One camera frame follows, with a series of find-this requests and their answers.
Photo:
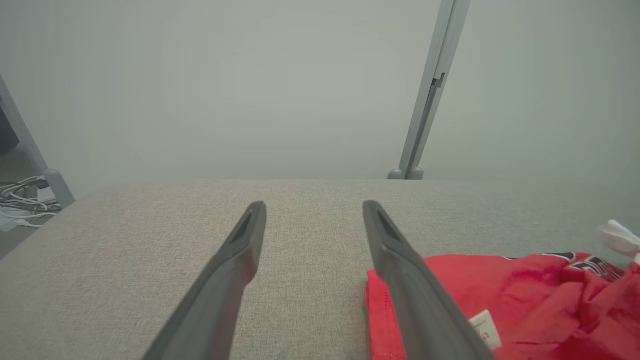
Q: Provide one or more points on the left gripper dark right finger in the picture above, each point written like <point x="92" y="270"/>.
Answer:
<point x="425" y="310"/>

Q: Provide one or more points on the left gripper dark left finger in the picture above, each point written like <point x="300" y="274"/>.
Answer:
<point x="220" y="300"/>

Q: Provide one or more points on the red white sports jersey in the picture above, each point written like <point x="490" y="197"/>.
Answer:
<point x="540" y="310"/>

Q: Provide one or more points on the grey partition post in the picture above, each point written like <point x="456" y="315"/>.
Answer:
<point x="430" y="95"/>
<point x="55" y="185"/>

